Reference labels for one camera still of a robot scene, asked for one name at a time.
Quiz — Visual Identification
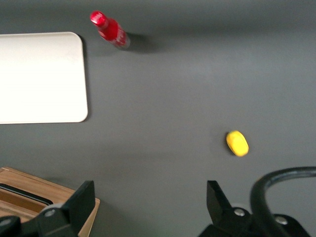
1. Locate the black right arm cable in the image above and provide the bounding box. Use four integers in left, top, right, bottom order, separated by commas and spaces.
250, 166, 316, 237

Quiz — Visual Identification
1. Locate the beige rectangular tray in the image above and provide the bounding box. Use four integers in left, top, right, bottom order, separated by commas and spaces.
0, 31, 89, 124

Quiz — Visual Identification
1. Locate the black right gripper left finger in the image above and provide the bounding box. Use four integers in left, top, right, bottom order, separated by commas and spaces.
22, 180, 96, 237

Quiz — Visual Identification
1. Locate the wooden drawer cabinet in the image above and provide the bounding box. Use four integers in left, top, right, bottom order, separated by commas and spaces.
0, 166, 101, 237

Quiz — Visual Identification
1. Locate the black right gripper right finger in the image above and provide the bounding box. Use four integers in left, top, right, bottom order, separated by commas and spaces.
197, 180, 256, 237

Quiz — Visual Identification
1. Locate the yellow lemon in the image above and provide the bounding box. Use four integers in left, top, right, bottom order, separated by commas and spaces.
226, 130, 250, 158

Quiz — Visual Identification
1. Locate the black lower drawer handle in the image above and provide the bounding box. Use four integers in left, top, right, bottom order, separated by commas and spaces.
0, 183, 54, 206

